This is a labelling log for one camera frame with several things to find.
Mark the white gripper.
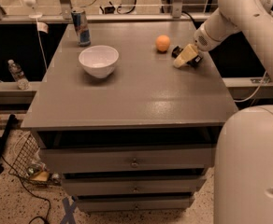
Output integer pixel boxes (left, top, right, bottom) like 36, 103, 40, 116
174, 24, 220, 68

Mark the black rxbar chocolate bar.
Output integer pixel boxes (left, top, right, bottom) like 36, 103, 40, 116
172, 46, 202, 67

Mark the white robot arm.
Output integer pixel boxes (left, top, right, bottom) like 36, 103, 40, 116
174, 0, 273, 224

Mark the orange fruit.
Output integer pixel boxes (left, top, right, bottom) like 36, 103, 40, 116
155, 35, 170, 52

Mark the white bowl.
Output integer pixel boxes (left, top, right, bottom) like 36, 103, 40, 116
79, 45, 119, 78

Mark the grey drawer cabinet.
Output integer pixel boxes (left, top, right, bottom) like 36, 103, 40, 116
22, 21, 237, 202

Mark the blue energy drink can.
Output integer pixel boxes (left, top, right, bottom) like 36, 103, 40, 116
71, 8, 91, 47

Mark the middle grey drawer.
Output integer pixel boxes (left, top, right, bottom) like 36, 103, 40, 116
62, 176, 206, 196

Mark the grey drawer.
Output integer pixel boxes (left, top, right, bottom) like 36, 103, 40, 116
62, 176, 206, 196
39, 145, 215, 174
76, 195, 194, 213

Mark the top grey drawer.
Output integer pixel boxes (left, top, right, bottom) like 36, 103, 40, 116
39, 145, 215, 174

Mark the clear plastic water bottle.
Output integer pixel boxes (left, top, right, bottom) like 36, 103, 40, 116
7, 60, 29, 90

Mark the bottom grey drawer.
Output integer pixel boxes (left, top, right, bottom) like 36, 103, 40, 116
76, 195, 194, 213

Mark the blue tape cross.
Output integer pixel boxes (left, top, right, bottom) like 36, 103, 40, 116
60, 198, 76, 224

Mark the black metal stand leg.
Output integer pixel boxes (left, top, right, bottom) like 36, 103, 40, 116
0, 114, 19, 175

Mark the white lamp with cord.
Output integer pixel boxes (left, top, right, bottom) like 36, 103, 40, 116
23, 0, 49, 69

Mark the wire basket on floor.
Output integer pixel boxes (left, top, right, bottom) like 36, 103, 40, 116
9, 133, 61, 186

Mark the black floor cable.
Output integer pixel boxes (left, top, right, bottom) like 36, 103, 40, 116
0, 115, 52, 224

